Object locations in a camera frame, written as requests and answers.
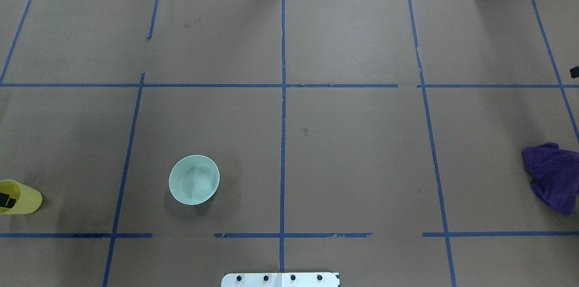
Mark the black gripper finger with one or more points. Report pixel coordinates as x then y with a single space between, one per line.
574 72
7 201

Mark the yellow plastic cup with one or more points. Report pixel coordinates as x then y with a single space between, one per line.
28 199

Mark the purple cloth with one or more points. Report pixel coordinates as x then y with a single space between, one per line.
555 175

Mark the mint green bowl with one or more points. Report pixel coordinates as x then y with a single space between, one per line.
194 180

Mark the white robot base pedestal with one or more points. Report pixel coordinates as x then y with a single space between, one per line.
299 279

